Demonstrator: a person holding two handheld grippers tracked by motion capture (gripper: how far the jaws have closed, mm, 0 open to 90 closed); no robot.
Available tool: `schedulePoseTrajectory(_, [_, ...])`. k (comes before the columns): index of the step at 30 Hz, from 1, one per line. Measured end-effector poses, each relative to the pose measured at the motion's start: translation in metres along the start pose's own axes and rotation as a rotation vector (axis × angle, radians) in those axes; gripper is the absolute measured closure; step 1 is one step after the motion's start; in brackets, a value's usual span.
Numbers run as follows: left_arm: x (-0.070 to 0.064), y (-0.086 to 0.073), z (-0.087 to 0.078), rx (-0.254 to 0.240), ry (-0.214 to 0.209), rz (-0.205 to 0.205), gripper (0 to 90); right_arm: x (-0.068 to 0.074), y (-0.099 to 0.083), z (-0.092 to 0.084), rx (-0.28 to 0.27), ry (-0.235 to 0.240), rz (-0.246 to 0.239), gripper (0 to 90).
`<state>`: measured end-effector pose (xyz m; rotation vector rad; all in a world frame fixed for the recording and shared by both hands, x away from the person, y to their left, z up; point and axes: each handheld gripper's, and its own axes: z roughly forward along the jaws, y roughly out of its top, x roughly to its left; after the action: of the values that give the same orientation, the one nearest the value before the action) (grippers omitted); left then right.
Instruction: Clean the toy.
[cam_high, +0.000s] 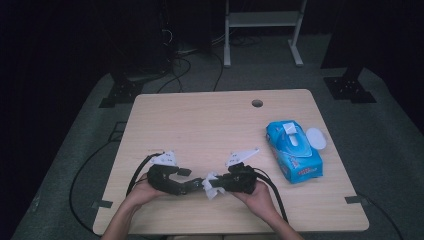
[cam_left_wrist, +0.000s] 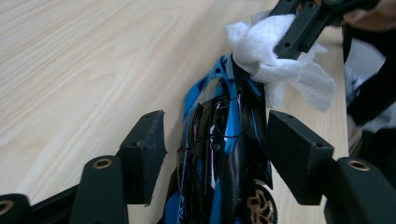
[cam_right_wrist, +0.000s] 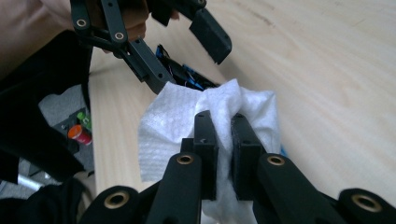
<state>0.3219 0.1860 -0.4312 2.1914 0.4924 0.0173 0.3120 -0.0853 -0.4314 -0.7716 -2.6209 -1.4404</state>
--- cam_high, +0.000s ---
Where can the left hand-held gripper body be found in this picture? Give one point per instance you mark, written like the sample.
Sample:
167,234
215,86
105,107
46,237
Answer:
160,176

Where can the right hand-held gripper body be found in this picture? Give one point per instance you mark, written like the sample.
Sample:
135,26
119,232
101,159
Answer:
241,178

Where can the black and blue toy car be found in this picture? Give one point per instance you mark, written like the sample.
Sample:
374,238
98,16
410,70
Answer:
196,184

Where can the white wet wipe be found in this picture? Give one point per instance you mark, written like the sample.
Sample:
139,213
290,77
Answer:
211,191

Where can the blue wet wipes packet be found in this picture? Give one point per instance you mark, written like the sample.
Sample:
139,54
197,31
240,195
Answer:
296,160

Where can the person's left hand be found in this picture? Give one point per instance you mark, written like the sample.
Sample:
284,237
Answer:
141,195

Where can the person's right hand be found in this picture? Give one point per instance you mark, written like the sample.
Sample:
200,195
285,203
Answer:
258,200

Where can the grey tape strip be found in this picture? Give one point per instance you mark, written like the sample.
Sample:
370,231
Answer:
356,199
101,204

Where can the black stand base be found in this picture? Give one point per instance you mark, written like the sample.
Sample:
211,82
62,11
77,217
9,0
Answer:
350,88
121,93

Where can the white metal stand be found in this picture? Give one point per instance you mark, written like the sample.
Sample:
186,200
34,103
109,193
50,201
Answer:
263,18

